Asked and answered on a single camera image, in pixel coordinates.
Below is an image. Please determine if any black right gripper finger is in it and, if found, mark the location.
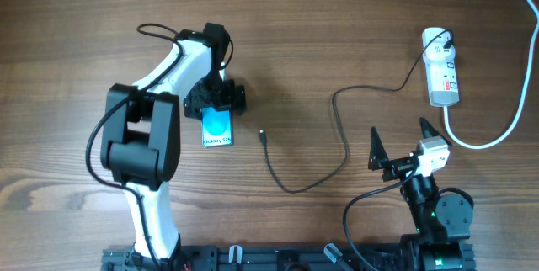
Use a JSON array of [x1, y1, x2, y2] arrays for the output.
[[419, 117, 440, 139], [368, 126, 389, 170]]

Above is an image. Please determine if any Galaxy smartphone with teal screen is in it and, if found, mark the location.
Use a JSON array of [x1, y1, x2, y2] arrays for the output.
[[202, 107, 233, 148]]

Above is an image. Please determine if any black USB charging cable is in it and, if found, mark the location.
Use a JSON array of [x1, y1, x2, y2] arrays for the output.
[[258, 29, 456, 194]]

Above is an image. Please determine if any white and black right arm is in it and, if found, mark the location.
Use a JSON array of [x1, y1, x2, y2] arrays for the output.
[[368, 117, 477, 270]]

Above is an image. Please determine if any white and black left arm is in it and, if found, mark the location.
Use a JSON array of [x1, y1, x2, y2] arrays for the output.
[[86, 23, 247, 270]]

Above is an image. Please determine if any white power strip socket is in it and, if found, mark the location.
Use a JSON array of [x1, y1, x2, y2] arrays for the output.
[[422, 27, 460, 108]]

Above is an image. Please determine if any white USB charger adapter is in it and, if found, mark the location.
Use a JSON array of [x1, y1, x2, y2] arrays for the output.
[[423, 40, 456, 64]]

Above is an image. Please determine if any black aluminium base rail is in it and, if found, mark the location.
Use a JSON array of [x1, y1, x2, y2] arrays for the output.
[[100, 243, 477, 271]]

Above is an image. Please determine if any white power strip cord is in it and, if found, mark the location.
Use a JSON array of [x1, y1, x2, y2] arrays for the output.
[[441, 0, 539, 151]]

